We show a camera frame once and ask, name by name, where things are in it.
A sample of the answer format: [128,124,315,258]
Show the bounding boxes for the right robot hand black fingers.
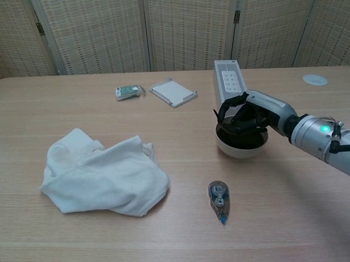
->
[216,88,299,137]

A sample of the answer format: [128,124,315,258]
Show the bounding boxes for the cup of dark coffee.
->
[214,113,270,160]

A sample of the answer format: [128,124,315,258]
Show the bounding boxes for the white power strip box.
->
[212,59,249,108]

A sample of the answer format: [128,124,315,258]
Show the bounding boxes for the white round table grommet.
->
[302,73,329,87]

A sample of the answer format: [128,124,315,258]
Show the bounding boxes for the white notepad in clear holder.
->
[147,75,199,110]

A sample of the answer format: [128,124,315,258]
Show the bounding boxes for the transparent correction tape dispenser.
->
[207,180,232,226]

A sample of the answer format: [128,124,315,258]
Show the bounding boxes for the woven folding screen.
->
[0,0,350,83]

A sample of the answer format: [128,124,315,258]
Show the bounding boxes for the small green white packet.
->
[115,83,148,102]

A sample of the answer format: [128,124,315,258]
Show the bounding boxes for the white crumpled cloth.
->
[37,124,172,221]

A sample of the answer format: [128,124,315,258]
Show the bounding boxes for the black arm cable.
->
[328,123,350,156]

